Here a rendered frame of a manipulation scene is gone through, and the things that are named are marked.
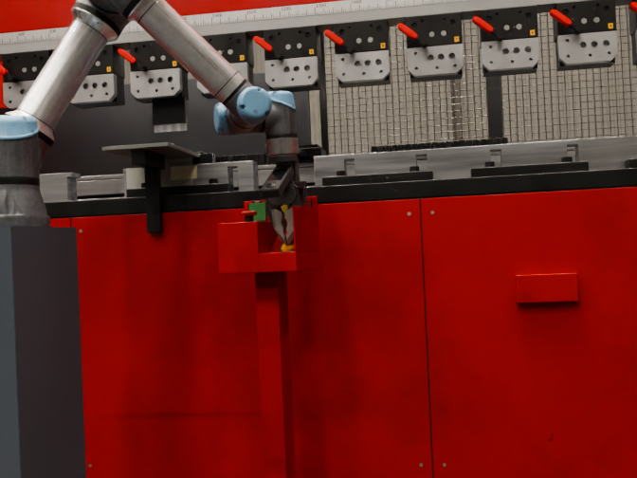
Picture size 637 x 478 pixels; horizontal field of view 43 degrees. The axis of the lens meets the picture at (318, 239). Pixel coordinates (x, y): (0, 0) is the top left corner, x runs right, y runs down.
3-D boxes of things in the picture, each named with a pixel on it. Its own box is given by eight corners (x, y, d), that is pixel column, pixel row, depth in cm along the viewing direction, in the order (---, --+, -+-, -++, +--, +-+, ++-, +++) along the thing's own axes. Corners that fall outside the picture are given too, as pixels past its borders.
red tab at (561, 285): (517, 303, 201) (515, 275, 201) (516, 303, 203) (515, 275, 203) (578, 301, 199) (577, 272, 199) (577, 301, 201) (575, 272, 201)
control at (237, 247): (218, 273, 190) (215, 198, 191) (247, 271, 205) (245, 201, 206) (297, 270, 183) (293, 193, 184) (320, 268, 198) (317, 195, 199)
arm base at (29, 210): (10, 227, 150) (9, 174, 150) (-48, 230, 156) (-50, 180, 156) (66, 227, 164) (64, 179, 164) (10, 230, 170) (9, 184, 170)
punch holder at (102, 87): (66, 103, 235) (63, 47, 235) (79, 108, 243) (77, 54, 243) (114, 100, 232) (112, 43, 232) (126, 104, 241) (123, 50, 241)
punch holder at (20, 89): (3, 108, 238) (1, 53, 238) (18, 113, 246) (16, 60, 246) (50, 104, 235) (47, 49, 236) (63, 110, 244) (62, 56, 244)
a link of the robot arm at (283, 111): (255, 95, 193) (289, 94, 196) (259, 140, 194) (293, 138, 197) (263, 90, 186) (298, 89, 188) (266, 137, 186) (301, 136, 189)
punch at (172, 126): (153, 132, 234) (152, 100, 234) (155, 133, 236) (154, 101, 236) (186, 129, 232) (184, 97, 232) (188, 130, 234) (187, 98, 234)
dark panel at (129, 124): (12, 211, 296) (8, 94, 297) (15, 212, 298) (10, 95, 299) (313, 194, 278) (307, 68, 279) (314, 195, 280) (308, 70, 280)
